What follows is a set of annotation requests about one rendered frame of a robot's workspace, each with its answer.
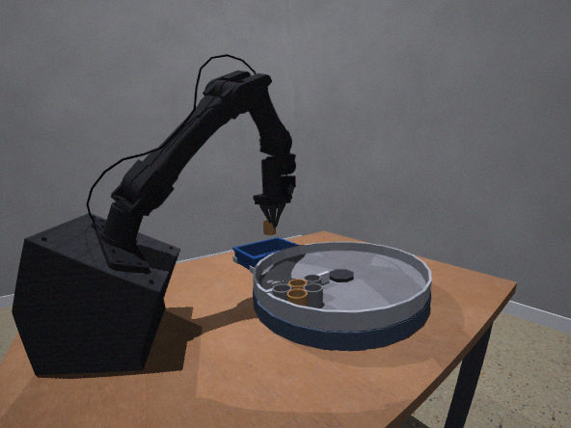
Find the grey metal bushing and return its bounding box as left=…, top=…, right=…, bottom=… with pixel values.
left=272, top=284, right=292, bottom=301
left=304, top=274, right=321, bottom=284
left=303, top=283, right=323, bottom=308

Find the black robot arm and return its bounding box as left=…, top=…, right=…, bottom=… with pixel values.
left=93, top=70, right=296, bottom=273

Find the grey round turntable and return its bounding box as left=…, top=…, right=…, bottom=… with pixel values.
left=253, top=242, right=432, bottom=351

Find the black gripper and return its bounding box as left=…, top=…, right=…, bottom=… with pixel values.
left=254, top=176, right=292, bottom=227

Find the blue open crate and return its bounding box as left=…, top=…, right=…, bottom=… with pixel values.
left=234, top=237, right=299, bottom=270

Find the bronze bushing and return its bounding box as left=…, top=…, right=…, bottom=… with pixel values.
left=263, top=220, right=276, bottom=235
left=288, top=279, right=308, bottom=289
left=287, top=289, right=308, bottom=307

